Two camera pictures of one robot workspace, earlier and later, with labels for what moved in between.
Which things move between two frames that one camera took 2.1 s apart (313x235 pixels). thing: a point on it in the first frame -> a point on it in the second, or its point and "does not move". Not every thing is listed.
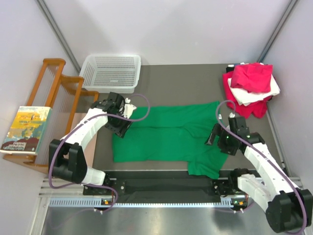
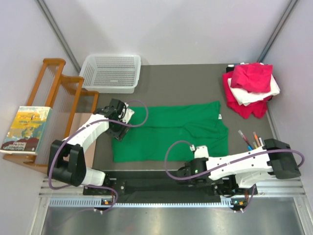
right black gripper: x=216 y=130 -> x=188 y=164
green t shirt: x=173 y=133 does not move
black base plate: x=214 y=183 does not move
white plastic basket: x=117 y=73 does not move
